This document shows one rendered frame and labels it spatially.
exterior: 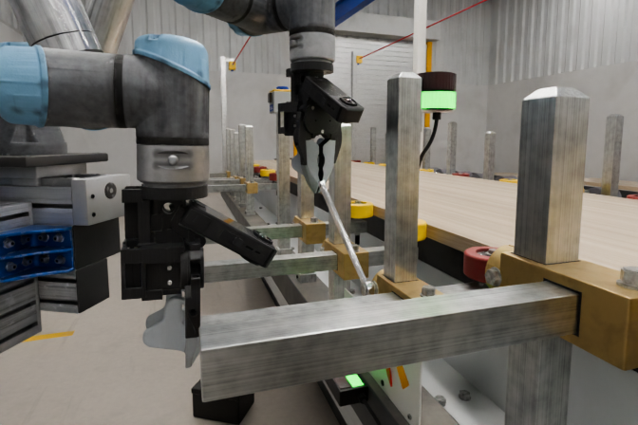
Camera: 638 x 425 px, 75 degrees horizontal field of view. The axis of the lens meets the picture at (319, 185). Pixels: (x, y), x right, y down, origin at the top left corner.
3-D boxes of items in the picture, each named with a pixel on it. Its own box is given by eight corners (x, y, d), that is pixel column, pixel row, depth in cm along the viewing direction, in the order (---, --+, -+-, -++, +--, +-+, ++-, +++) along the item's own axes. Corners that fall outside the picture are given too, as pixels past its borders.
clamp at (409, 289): (416, 341, 52) (417, 302, 51) (370, 301, 64) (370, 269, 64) (454, 335, 53) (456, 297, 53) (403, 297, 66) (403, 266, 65)
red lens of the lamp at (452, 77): (426, 87, 55) (427, 71, 55) (404, 93, 61) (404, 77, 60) (465, 89, 57) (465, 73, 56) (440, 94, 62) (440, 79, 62)
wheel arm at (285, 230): (191, 249, 94) (191, 230, 94) (191, 246, 97) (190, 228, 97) (366, 235, 107) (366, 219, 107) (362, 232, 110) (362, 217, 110)
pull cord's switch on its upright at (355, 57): (353, 182, 356) (354, 50, 344) (348, 181, 365) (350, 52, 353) (362, 182, 359) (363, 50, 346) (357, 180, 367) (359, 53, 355)
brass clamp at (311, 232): (304, 245, 99) (303, 224, 98) (290, 232, 111) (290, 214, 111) (328, 243, 101) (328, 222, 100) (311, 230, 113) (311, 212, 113)
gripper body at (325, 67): (311, 138, 76) (311, 70, 75) (342, 138, 69) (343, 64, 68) (276, 138, 71) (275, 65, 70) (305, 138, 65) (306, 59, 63)
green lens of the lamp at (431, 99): (426, 107, 55) (426, 90, 55) (403, 110, 61) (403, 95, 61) (464, 108, 57) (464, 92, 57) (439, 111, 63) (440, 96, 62)
